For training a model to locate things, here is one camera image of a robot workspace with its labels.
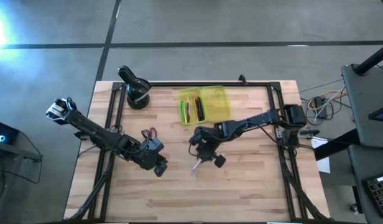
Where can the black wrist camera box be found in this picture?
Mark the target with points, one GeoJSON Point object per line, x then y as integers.
{"type": "Point", "coordinates": [155, 145]}
{"type": "Point", "coordinates": [196, 137]}

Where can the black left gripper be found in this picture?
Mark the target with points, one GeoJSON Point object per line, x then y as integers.
{"type": "Point", "coordinates": [146, 158]}

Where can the black keyboard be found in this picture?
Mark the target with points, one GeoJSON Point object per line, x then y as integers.
{"type": "Point", "coordinates": [378, 196]}

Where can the purple pen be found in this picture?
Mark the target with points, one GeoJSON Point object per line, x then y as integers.
{"type": "Point", "coordinates": [196, 165]}

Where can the black frame clamp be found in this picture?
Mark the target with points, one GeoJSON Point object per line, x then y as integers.
{"type": "Point", "coordinates": [242, 80]}

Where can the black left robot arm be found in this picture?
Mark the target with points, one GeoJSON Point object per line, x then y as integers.
{"type": "Point", "coordinates": [95, 132]}

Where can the black pen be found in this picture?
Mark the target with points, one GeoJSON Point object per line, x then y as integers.
{"type": "Point", "coordinates": [202, 109]}
{"type": "Point", "coordinates": [199, 109]}

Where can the white paper sheet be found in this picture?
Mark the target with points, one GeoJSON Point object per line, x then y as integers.
{"type": "Point", "coordinates": [322, 161]}

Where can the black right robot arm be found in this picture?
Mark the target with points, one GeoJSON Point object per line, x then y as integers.
{"type": "Point", "coordinates": [256, 119]}

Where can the black pole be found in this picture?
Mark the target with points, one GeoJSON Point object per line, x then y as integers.
{"type": "Point", "coordinates": [371, 60]}

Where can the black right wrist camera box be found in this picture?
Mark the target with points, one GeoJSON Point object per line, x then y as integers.
{"type": "Point", "coordinates": [196, 137]}

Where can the green marker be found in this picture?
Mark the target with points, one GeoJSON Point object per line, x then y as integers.
{"type": "Point", "coordinates": [182, 112]}

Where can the black power brick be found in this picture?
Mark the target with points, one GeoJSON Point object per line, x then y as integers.
{"type": "Point", "coordinates": [319, 107]}

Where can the black aluminium table frame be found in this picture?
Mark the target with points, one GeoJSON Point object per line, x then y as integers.
{"type": "Point", "coordinates": [210, 84]}

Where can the dark tablet screen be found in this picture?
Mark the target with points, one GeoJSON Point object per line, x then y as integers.
{"type": "Point", "coordinates": [382, 115]}

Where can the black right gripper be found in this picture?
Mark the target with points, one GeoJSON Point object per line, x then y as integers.
{"type": "Point", "coordinates": [207, 149]}

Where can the orange pencil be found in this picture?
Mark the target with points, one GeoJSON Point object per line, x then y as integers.
{"type": "Point", "coordinates": [195, 109]}

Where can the black equipment with blue light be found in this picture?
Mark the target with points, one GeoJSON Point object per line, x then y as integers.
{"type": "Point", "coordinates": [2, 137]}

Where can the yellow-green plastic supply box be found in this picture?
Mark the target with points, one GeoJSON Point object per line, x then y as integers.
{"type": "Point", "coordinates": [216, 105]}

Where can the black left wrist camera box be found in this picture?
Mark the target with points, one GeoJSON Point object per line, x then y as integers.
{"type": "Point", "coordinates": [155, 145]}

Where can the brown pencil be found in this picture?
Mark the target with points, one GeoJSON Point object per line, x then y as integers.
{"type": "Point", "coordinates": [187, 110]}

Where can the grey side desk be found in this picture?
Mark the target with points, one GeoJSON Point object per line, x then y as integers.
{"type": "Point", "coordinates": [359, 168]}
{"type": "Point", "coordinates": [362, 102]}

